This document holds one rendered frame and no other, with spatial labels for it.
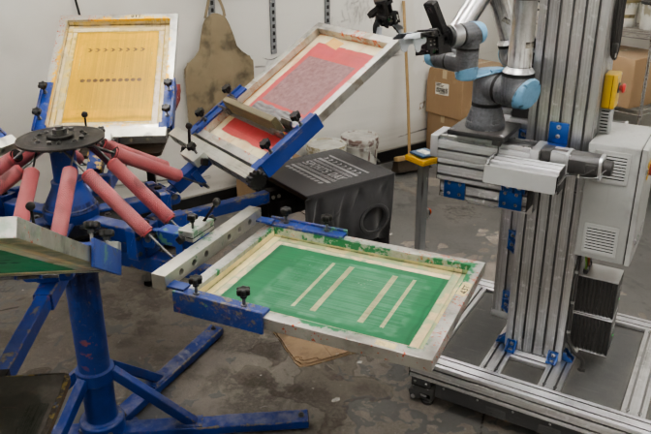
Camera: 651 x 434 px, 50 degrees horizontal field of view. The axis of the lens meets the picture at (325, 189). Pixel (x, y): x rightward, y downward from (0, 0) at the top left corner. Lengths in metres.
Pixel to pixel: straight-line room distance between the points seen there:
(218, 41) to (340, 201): 2.27
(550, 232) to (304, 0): 3.00
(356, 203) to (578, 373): 1.18
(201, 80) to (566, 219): 2.85
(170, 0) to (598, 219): 3.11
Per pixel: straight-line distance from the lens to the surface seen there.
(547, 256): 3.06
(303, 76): 3.10
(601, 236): 2.93
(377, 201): 3.14
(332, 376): 3.44
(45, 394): 1.90
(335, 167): 3.23
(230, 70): 5.05
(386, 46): 2.92
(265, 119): 2.76
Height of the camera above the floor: 2.03
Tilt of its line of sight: 21 degrees down
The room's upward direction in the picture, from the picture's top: straight up
